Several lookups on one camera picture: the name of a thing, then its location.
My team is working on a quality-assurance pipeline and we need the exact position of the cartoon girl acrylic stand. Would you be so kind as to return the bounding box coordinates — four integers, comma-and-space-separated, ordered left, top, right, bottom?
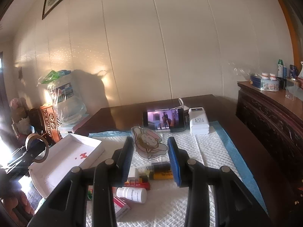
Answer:
131, 126, 169, 160

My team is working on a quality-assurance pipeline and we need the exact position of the white medicine bottle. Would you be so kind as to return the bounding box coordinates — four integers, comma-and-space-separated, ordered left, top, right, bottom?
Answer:
116, 187, 147, 204

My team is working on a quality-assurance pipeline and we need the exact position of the red white medicine box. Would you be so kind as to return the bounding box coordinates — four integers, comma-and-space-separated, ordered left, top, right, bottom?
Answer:
113, 196, 131, 221

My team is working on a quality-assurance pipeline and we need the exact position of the brown packing tape roll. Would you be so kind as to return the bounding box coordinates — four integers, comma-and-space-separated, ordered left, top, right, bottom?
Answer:
24, 133, 49, 164

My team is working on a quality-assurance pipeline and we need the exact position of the black plug adapter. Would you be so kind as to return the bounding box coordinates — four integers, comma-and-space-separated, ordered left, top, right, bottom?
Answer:
151, 161, 170, 173

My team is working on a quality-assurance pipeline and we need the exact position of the yellow tube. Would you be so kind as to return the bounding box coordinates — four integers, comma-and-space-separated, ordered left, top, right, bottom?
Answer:
149, 170, 174, 180

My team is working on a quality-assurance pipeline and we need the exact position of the red flat box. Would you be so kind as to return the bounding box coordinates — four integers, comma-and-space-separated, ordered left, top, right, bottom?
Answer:
124, 178, 151, 191

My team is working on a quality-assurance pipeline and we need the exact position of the white power bank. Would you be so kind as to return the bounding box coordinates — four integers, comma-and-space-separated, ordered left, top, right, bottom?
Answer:
188, 107, 209, 135

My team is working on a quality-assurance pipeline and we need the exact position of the black smartphone showing video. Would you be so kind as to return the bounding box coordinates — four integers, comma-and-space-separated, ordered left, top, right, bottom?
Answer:
143, 109, 186, 132

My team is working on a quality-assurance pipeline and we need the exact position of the white shallow tray box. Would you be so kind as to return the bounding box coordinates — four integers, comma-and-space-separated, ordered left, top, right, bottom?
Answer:
29, 134, 105, 198

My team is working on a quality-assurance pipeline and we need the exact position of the white quilted table pad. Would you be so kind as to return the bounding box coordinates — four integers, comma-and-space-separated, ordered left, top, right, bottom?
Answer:
91, 122, 271, 226

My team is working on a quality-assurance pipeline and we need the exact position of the water jug in plastic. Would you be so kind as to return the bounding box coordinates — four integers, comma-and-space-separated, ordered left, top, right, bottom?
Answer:
47, 73, 87, 124

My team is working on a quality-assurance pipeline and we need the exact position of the carved wooden chair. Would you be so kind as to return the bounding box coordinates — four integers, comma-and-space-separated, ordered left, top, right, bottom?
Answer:
28, 104, 62, 146

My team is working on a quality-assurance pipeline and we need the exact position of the dark carved wooden cabinet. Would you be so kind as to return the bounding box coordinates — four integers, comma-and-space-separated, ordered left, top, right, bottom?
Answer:
236, 82, 302, 181

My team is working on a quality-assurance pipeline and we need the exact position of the green plastic bag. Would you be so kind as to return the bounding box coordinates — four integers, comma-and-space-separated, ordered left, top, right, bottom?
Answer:
38, 70, 71, 84

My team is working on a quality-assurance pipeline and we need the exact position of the green white spray bottle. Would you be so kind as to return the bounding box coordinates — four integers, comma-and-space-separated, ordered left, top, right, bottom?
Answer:
277, 59, 284, 78

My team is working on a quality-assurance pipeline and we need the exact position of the white charging cable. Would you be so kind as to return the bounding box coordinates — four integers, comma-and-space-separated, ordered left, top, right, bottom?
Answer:
178, 97, 190, 110

